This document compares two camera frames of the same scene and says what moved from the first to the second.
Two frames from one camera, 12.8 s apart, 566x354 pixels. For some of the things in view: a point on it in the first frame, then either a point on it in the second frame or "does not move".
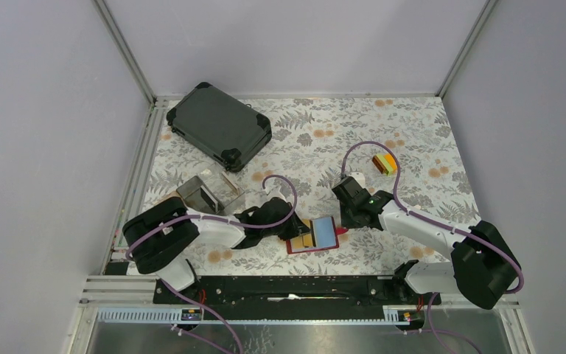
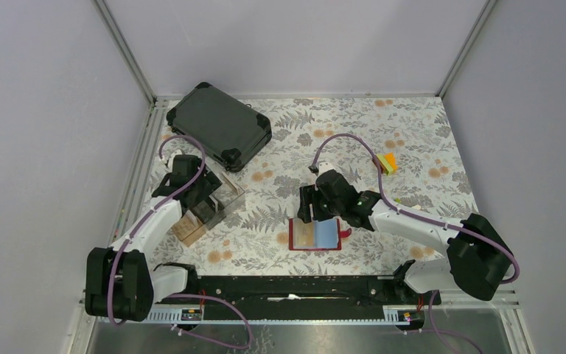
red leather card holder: x=323 y=235 does not move
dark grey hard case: x=224 y=127 does not move
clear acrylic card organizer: x=212 y=191 does not move
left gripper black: x=296 y=228 -> x=211 y=184
